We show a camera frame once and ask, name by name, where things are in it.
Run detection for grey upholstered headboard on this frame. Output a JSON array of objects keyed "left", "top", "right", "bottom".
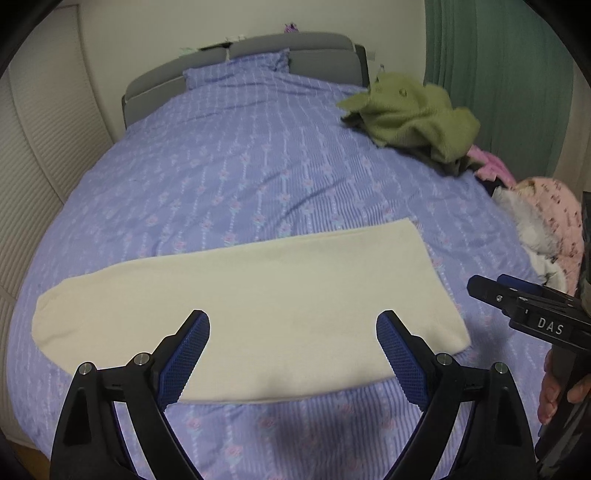
[{"left": 121, "top": 32, "right": 370, "bottom": 127}]

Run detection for white louvered wardrobe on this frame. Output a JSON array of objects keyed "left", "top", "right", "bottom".
[{"left": 0, "top": 4, "right": 116, "bottom": 458}]

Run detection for pink patterned garment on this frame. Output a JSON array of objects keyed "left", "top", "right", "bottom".
[{"left": 511, "top": 177, "right": 584, "bottom": 296}]

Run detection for purple floral duvet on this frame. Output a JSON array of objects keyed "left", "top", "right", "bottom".
[{"left": 7, "top": 66, "right": 548, "bottom": 479}]

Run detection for green curtain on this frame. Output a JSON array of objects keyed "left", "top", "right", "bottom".
[{"left": 425, "top": 0, "right": 574, "bottom": 180}]

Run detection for olive green garment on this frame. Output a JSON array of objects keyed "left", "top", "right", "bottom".
[{"left": 338, "top": 72, "right": 481, "bottom": 176}]

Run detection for purple floral pillow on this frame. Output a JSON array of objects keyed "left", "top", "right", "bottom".
[{"left": 183, "top": 49, "right": 290, "bottom": 90}]

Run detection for small pink toy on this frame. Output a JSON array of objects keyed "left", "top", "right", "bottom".
[{"left": 283, "top": 23, "right": 298, "bottom": 33}]

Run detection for magenta pink garment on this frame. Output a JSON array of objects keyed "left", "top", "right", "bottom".
[{"left": 468, "top": 145, "right": 517, "bottom": 188}]

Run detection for person right hand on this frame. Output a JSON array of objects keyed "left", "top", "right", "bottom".
[{"left": 537, "top": 350, "right": 591, "bottom": 425}]

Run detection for cream white pants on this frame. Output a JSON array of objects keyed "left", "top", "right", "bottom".
[{"left": 32, "top": 219, "right": 470, "bottom": 403}]

